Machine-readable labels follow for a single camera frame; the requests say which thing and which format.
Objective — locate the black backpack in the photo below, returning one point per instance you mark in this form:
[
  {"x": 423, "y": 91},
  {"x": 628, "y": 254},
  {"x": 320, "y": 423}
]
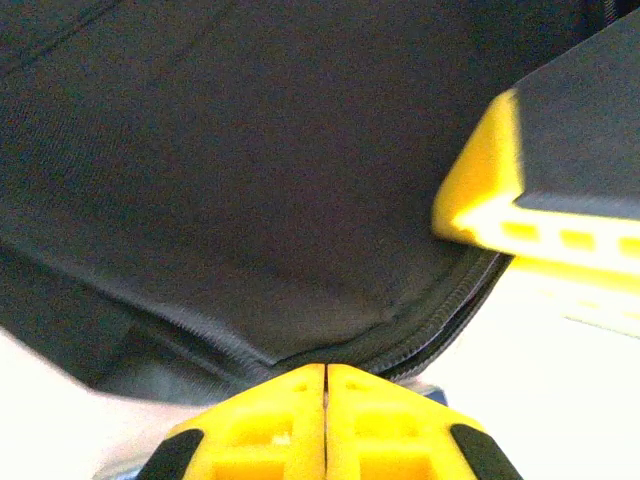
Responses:
[{"x": 250, "y": 175}]

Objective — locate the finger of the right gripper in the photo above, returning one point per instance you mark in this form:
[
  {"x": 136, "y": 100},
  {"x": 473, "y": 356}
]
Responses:
[
  {"x": 590, "y": 295},
  {"x": 575, "y": 150}
]

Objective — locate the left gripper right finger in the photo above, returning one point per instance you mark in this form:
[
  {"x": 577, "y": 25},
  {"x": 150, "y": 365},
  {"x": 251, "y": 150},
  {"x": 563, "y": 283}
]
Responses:
[{"x": 380, "y": 430}]

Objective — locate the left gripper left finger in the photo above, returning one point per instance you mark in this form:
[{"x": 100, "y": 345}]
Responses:
[{"x": 270, "y": 430}]

